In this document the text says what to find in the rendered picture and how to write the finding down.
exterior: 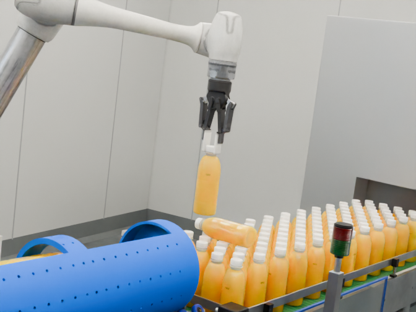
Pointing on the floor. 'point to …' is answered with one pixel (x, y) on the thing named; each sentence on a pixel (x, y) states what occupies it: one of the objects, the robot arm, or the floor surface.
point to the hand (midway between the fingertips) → (212, 142)
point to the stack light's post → (333, 291)
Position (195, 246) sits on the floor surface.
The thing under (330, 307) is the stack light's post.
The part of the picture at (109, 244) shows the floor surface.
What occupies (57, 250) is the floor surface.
